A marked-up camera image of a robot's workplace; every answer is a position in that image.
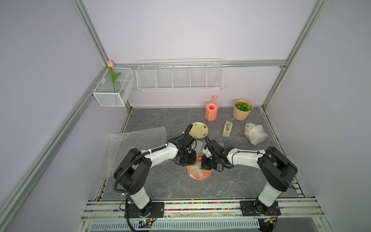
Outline orange plate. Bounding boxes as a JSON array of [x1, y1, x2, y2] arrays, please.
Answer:
[[187, 156, 212, 180]]

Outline cream beige plate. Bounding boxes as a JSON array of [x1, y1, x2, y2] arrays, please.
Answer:
[[189, 122, 209, 139]]

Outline bubble wrap sheet pile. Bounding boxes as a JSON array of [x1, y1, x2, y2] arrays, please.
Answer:
[[105, 127, 167, 178]]

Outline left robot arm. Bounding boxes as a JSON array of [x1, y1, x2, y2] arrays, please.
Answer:
[[113, 124, 197, 210]]

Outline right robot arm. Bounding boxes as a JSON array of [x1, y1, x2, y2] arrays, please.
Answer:
[[202, 137, 298, 215]]

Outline pink watering can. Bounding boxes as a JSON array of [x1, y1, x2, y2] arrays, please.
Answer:
[[205, 96, 219, 122]]

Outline potted green plant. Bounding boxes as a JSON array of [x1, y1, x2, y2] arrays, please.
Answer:
[[233, 99, 253, 121]]

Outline pink artificial tulip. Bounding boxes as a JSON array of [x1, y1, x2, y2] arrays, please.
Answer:
[[107, 61, 121, 93]]

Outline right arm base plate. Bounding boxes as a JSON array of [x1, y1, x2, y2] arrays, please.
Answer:
[[240, 200, 281, 216]]

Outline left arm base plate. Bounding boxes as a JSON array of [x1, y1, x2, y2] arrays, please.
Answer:
[[126, 202, 165, 218]]

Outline long white wire basket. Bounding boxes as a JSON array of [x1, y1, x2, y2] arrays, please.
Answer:
[[136, 59, 224, 90]]

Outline small white wire basket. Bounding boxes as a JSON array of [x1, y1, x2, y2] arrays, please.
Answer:
[[93, 67, 135, 107]]

